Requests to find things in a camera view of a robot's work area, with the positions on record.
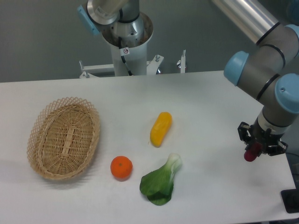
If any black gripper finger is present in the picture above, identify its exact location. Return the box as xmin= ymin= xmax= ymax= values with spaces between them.
xmin=267 ymin=141 xmax=288 ymax=156
xmin=237 ymin=122 xmax=254 ymax=151

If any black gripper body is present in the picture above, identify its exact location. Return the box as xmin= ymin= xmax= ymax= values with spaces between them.
xmin=252 ymin=123 xmax=280 ymax=154

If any red sweet potato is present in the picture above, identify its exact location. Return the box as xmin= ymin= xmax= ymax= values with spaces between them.
xmin=244 ymin=143 xmax=261 ymax=162

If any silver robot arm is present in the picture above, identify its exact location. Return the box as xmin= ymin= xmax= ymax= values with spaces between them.
xmin=77 ymin=0 xmax=299 ymax=162

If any black device at edge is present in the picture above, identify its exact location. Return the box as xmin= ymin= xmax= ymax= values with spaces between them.
xmin=281 ymin=189 xmax=299 ymax=214

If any yellow pepper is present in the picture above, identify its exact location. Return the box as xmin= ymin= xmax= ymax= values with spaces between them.
xmin=150 ymin=112 xmax=172 ymax=147

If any green bok choy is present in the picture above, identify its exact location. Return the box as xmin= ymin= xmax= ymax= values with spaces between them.
xmin=139 ymin=153 xmax=183 ymax=206

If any orange mandarin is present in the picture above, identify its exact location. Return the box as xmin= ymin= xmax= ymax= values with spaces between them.
xmin=110 ymin=156 xmax=133 ymax=179

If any woven wicker basket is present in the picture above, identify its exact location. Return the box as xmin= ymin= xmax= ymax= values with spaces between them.
xmin=27 ymin=97 xmax=100 ymax=180

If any black cable on pedestal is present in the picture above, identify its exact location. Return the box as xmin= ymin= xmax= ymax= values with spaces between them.
xmin=117 ymin=36 xmax=133 ymax=77

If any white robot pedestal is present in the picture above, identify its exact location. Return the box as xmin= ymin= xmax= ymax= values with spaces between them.
xmin=102 ymin=10 xmax=153 ymax=76

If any white clamp bracket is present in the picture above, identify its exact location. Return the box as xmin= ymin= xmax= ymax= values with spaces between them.
xmin=79 ymin=49 xmax=187 ymax=78

